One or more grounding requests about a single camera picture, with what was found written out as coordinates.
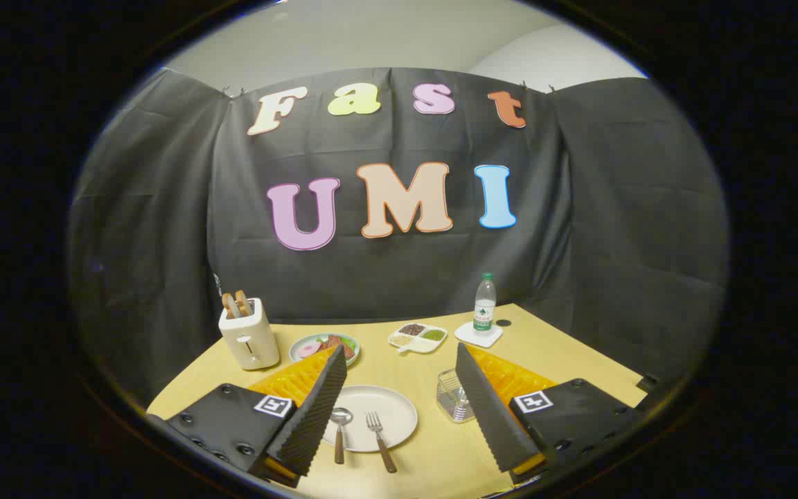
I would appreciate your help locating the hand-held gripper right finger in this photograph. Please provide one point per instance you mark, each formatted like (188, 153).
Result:
(492, 409)

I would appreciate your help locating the cream toaster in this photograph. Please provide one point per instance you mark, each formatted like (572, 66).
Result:
(250, 339)

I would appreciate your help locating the white round plate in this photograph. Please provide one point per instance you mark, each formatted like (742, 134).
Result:
(378, 400)

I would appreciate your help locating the black table clamp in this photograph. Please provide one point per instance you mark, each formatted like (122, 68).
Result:
(648, 383)

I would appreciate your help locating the white square coaster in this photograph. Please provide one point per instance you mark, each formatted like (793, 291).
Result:
(472, 337)

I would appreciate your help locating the pink ham slice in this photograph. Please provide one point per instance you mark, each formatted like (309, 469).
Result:
(309, 348)

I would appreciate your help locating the clear plastic water bottle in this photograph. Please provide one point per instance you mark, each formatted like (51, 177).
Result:
(484, 308)

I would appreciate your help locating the yellow beans portion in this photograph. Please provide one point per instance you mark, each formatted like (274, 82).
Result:
(401, 340)

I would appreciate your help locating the pale green food plate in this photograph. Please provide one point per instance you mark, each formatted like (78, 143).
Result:
(316, 339)

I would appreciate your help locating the white divided snack tray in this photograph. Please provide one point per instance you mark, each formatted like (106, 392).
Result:
(418, 344)

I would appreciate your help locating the toasted bread slice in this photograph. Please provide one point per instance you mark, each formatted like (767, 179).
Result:
(228, 305)
(243, 302)

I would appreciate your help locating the green beans portion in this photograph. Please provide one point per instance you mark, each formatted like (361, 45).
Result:
(434, 335)

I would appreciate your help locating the brown beans portion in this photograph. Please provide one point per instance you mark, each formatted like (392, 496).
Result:
(411, 329)

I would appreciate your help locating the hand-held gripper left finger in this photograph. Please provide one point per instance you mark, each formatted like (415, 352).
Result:
(312, 416)

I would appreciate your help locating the brown meat slice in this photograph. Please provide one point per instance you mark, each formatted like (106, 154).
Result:
(335, 344)

